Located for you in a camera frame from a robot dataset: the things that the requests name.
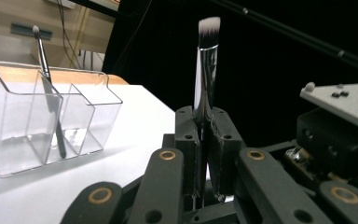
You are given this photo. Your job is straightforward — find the black frame crossbar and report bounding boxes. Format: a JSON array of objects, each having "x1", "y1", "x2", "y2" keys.
[{"x1": 68, "y1": 0, "x2": 120, "y2": 18}]

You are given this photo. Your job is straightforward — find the makeup brush silver ferrule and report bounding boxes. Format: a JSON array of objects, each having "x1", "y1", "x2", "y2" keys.
[{"x1": 192, "y1": 16, "x2": 222, "y2": 206}]

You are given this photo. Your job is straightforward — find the thin black makeup brush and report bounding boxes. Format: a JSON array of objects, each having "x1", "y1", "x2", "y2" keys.
[{"x1": 32, "y1": 24, "x2": 68, "y2": 160}]

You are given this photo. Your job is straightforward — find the black frame stand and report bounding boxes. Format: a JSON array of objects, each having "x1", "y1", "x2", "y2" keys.
[{"x1": 211, "y1": 0, "x2": 358, "y2": 76}]

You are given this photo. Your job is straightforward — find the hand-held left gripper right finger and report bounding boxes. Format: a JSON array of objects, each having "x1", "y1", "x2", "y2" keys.
[{"x1": 207, "y1": 106, "x2": 247, "y2": 197}]

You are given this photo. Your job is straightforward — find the clear acrylic organizer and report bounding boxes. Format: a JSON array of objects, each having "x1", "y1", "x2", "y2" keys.
[{"x1": 0, "y1": 60, "x2": 124, "y2": 179}]

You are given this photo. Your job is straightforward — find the hanging black cables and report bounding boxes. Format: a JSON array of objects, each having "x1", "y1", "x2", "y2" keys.
[{"x1": 57, "y1": 0, "x2": 90, "y2": 71}]

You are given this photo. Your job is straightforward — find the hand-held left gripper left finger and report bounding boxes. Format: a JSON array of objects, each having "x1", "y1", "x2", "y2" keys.
[{"x1": 174, "y1": 105, "x2": 201, "y2": 200}]

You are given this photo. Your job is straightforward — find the dark drawer handle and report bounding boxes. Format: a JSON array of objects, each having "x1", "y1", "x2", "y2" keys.
[{"x1": 10, "y1": 21, "x2": 53, "y2": 41}]

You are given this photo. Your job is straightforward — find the wooden table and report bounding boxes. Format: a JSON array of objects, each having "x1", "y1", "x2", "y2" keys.
[{"x1": 0, "y1": 63, "x2": 129, "y2": 86}]

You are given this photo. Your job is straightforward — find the wooden desk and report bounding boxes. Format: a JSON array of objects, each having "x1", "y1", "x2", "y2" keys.
[{"x1": 0, "y1": 0, "x2": 119, "y2": 68}]

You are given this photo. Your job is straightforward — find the white board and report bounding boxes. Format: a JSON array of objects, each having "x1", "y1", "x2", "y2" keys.
[{"x1": 0, "y1": 81, "x2": 176, "y2": 224}]

